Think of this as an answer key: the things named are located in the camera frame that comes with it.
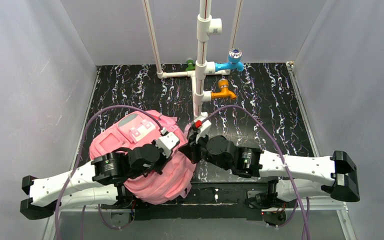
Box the pink student backpack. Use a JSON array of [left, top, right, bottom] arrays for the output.
[[89, 110, 196, 205]]

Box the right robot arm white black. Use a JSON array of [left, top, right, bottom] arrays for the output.
[[179, 135, 361, 208]]

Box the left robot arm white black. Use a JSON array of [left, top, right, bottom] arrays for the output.
[[20, 143, 175, 220]]

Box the orange tap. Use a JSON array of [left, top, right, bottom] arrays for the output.
[[210, 78, 237, 100]]

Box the green pipe valve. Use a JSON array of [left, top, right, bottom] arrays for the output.
[[185, 59, 196, 72]]

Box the blue tap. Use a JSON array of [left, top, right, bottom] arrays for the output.
[[215, 48, 244, 72]]

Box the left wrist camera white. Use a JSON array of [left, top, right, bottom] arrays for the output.
[[155, 128, 180, 159]]

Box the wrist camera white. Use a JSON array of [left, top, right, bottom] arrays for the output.
[[155, 128, 180, 159], [191, 114, 212, 143]]

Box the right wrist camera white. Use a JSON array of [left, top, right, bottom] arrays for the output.
[[191, 114, 212, 143]]

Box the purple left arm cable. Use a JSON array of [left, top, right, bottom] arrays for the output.
[[54, 105, 165, 240]]

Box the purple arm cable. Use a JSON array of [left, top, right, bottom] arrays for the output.
[[201, 105, 312, 240], [54, 105, 165, 240]]

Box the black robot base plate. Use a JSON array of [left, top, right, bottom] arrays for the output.
[[92, 180, 299, 222]]

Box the white PVC pipe frame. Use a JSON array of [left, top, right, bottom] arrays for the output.
[[142, 0, 232, 118]]

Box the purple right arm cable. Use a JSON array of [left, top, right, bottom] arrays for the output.
[[201, 105, 312, 240]]

